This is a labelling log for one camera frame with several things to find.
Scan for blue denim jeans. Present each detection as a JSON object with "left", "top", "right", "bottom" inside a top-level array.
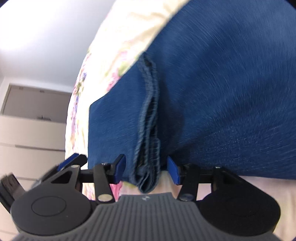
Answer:
[{"left": 88, "top": 1, "right": 295, "bottom": 193}]

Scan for beige wardrobe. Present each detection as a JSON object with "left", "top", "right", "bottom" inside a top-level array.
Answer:
[{"left": 0, "top": 83, "right": 72, "bottom": 241}]

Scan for floral yellow bed quilt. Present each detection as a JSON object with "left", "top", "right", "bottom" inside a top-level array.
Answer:
[{"left": 64, "top": 0, "right": 190, "bottom": 202}]

